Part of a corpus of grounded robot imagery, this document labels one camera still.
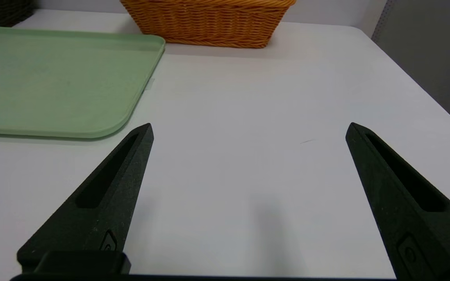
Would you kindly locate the light green plastic tray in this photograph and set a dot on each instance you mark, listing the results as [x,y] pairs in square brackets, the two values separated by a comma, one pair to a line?
[53,86]

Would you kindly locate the dark brown wicker basket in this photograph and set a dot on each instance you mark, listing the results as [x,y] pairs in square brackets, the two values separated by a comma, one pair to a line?
[0,11]

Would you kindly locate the orange wicker basket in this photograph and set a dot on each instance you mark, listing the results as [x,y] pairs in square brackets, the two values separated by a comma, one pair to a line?
[209,21]

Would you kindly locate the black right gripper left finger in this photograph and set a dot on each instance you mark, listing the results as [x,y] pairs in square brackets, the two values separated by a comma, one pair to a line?
[104,203]

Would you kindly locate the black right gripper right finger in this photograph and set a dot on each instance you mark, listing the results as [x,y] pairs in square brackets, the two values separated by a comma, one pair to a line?
[412,218]

